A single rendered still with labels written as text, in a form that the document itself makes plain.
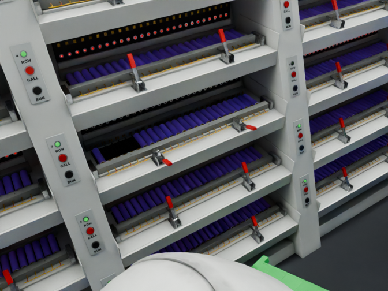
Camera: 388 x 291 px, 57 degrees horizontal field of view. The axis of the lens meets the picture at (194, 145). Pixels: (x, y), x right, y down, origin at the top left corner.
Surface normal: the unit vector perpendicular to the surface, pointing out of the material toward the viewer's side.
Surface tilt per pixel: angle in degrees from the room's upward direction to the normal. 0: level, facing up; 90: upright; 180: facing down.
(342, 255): 0
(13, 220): 21
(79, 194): 90
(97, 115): 111
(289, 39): 90
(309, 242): 90
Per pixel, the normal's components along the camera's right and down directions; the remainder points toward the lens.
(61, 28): 0.52, 0.54
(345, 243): -0.21, -0.91
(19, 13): 0.47, 0.23
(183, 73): -0.03, -0.77
